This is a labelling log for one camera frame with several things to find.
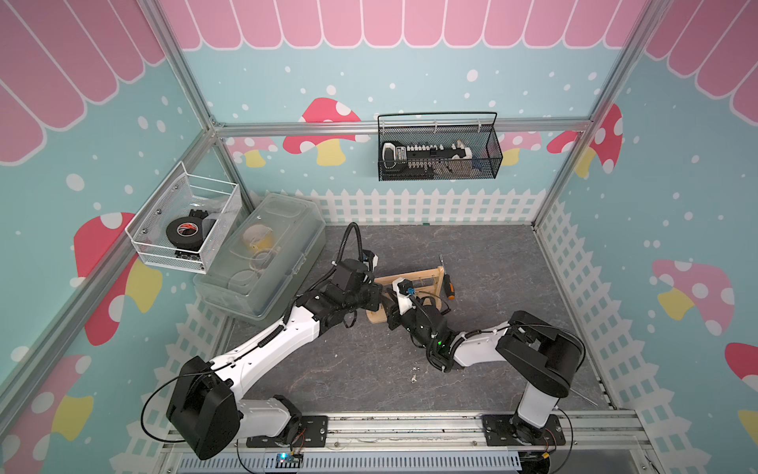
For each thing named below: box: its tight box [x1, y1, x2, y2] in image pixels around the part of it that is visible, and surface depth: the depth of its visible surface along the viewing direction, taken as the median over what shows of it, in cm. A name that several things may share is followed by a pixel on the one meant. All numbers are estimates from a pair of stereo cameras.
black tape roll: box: [165, 216, 204, 250], surface depth 71 cm
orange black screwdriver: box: [439, 253, 455, 301], surface depth 101 cm
